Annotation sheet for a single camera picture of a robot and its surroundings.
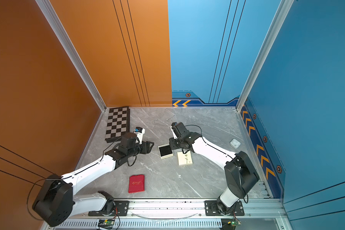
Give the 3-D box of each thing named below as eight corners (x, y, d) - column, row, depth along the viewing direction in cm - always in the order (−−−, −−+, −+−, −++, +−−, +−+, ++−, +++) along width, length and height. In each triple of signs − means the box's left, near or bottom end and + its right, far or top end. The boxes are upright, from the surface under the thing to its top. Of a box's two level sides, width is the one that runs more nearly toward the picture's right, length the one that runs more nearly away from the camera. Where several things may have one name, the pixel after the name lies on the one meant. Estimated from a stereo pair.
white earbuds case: (231, 148, 99) (232, 146, 97) (229, 140, 103) (230, 139, 101) (240, 148, 99) (241, 146, 97) (238, 140, 103) (239, 139, 101)
